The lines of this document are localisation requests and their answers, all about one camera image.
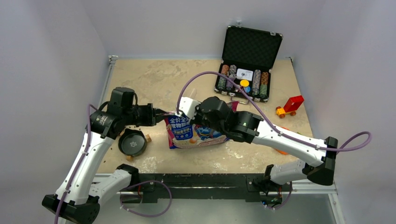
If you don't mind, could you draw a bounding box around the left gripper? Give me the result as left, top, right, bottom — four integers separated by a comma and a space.
122, 103, 170, 127

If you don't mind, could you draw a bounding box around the clear plastic scoop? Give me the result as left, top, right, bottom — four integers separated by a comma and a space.
189, 89, 198, 99

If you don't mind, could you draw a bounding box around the pet food bag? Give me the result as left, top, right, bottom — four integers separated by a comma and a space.
164, 115, 229, 150

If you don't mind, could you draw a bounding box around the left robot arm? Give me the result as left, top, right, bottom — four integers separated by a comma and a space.
42, 87, 167, 224

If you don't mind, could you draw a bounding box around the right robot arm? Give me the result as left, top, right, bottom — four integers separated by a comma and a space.
192, 97, 338, 190

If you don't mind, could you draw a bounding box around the black pet bowl paw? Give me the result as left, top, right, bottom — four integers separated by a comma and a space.
118, 128, 152, 161

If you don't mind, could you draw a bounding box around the yellow poker chip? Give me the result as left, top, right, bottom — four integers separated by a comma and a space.
240, 79, 250, 87

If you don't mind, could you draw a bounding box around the white card deck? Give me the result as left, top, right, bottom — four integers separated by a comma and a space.
236, 68, 254, 81

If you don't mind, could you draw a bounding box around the black poker chip case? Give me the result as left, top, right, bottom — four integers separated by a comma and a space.
214, 26, 283, 102

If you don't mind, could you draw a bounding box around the orange curved toy track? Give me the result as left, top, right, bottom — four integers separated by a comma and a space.
276, 150, 288, 155

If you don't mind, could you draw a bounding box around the red toy block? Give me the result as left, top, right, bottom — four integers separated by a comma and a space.
276, 95, 304, 119

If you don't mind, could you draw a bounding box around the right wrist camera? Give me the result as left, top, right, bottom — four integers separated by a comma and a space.
175, 97, 201, 120

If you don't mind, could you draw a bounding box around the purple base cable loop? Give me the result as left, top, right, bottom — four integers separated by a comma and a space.
120, 181, 173, 217

